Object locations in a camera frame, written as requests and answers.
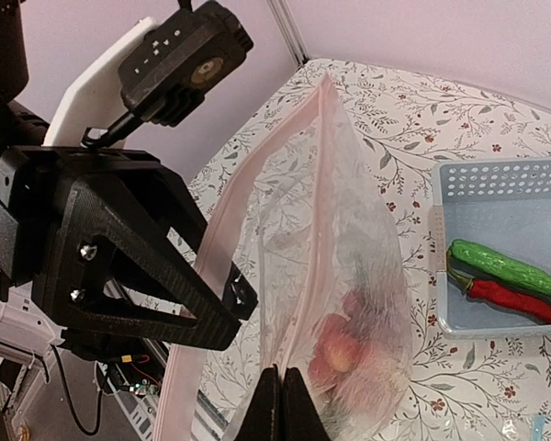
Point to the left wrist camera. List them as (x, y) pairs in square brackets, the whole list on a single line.
[(158, 73)]

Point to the red chili pepper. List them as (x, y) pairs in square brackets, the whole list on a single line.
[(496, 294)]

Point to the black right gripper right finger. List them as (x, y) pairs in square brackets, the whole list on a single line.
[(301, 421)]

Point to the floral patterned table mat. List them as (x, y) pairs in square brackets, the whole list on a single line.
[(406, 124)]

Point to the smooth green cucumber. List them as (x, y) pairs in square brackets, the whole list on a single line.
[(501, 266)]

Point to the left aluminium frame post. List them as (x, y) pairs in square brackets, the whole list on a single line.
[(289, 30)]

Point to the front aluminium rail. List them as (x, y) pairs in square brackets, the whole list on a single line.
[(62, 397)]

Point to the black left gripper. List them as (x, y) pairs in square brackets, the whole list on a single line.
[(88, 232)]

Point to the clear pink zipper bag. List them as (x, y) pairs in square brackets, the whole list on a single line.
[(300, 217)]

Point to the red lychee fruit bunch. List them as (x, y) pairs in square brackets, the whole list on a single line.
[(350, 361)]

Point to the clear blue zipper bag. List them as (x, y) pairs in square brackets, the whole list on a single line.
[(525, 427)]

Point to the small circuit board with wires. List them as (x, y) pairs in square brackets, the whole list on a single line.
[(138, 381)]

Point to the light blue plastic basket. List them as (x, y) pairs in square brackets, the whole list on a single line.
[(505, 205)]

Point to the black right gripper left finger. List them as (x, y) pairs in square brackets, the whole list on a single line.
[(263, 418)]

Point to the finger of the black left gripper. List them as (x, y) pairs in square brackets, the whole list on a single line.
[(239, 297)]

